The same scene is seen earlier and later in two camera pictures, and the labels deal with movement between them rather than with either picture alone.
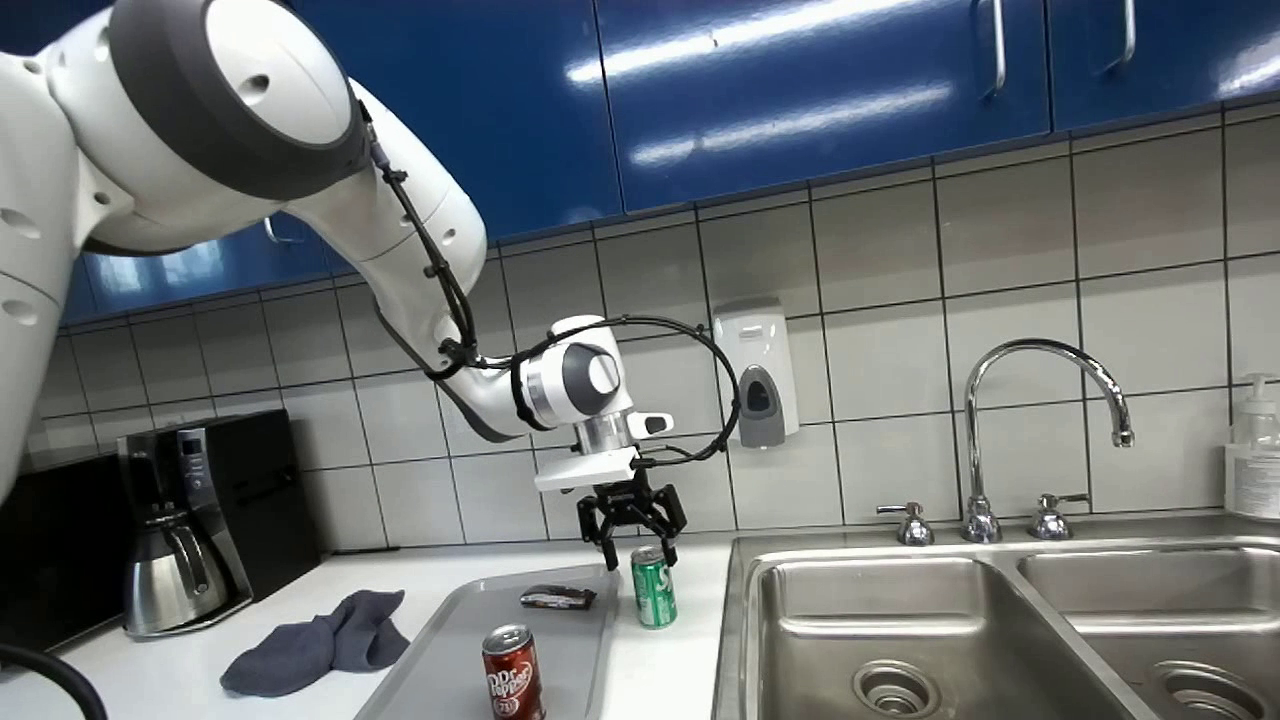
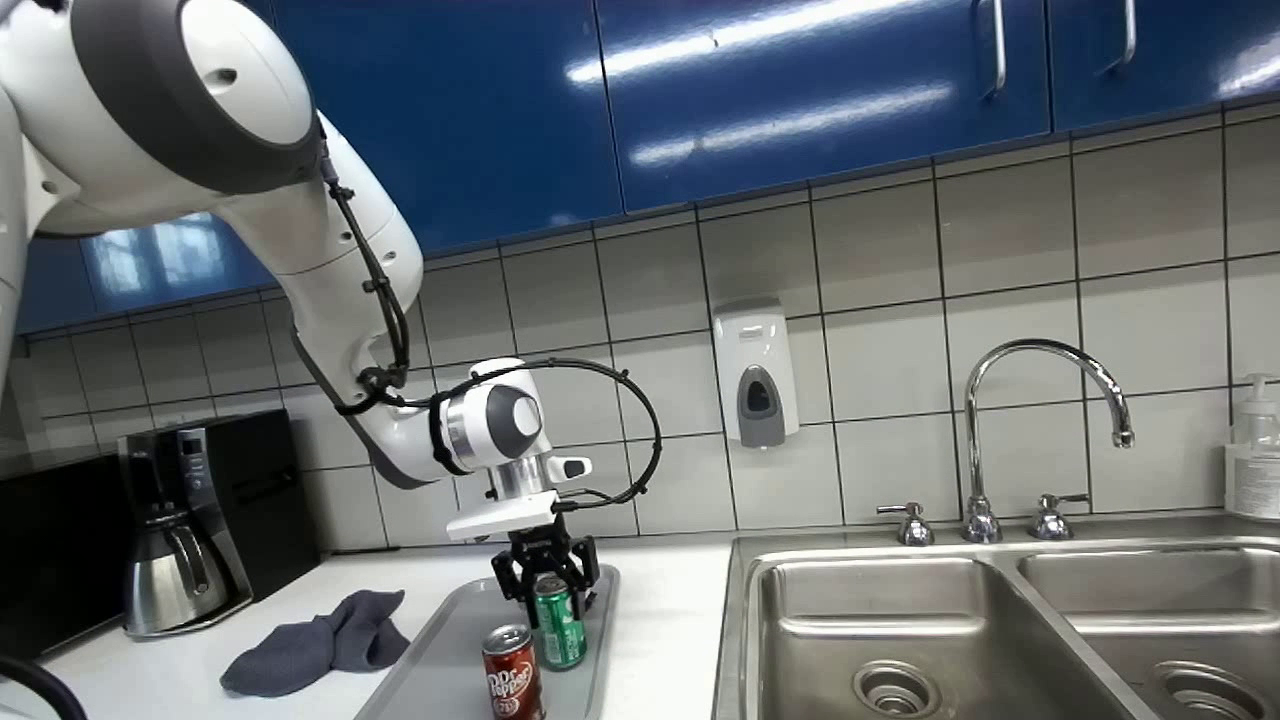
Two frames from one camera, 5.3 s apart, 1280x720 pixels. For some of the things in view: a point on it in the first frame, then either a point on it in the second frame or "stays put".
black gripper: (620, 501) → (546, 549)
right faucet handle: (1051, 523) stays put
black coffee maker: (240, 473) stays put
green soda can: (652, 584) → (557, 625)
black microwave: (65, 554) stays put
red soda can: (512, 672) stays put
